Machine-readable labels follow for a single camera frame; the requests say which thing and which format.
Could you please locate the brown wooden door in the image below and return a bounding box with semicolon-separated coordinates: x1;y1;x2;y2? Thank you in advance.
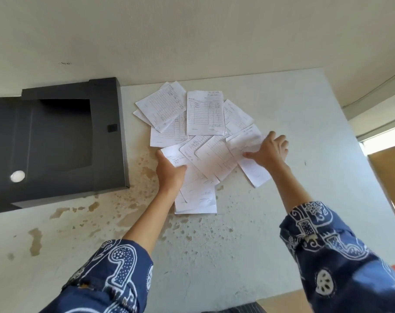
367;141;395;237

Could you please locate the black folder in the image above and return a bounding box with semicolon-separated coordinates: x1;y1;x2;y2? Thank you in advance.
0;77;131;215

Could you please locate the person's left hand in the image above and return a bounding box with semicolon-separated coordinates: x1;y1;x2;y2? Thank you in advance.
155;150;188;196

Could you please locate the person's left forearm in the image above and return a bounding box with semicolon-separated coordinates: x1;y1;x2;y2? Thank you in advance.
40;185;186;313

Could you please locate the person's right hand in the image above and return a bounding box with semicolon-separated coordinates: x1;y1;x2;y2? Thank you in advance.
243;130;290;175

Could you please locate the white door frame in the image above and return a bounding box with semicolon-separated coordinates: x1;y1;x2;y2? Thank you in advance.
342;67;395;157

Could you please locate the person's right forearm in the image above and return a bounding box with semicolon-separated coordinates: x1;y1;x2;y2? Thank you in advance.
268;162;395;313

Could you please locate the pile of white papers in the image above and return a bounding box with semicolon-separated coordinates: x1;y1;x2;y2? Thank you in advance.
133;81;272;215

